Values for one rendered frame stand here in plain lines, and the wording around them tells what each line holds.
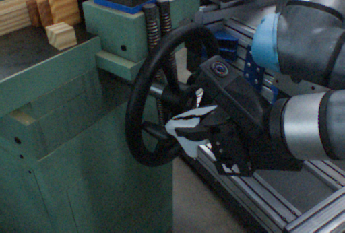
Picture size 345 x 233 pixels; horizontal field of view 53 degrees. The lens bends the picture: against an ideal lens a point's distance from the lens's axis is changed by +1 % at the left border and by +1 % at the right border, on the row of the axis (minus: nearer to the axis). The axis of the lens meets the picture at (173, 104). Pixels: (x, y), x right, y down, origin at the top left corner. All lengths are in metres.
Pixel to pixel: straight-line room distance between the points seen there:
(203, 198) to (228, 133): 1.10
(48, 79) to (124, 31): 0.16
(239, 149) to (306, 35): 0.16
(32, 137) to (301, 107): 0.48
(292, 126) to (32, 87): 0.43
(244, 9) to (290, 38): 0.86
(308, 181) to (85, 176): 0.86
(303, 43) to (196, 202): 1.14
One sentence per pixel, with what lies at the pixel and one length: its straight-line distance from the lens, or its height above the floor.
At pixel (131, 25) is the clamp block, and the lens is 0.63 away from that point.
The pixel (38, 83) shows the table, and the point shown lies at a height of 0.87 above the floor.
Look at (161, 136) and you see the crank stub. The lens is 0.54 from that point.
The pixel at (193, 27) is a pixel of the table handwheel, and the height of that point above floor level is 0.95.
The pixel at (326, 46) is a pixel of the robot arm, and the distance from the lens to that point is 0.45.
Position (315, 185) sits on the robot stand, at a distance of 1.39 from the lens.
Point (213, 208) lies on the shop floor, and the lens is 1.50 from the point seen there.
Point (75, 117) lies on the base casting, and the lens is 0.73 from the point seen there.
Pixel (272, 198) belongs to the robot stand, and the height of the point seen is 0.23.
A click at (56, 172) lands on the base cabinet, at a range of 0.76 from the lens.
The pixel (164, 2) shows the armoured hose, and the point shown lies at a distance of 0.66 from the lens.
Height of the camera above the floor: 1.19
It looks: 36 degrees down
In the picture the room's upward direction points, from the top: straight up
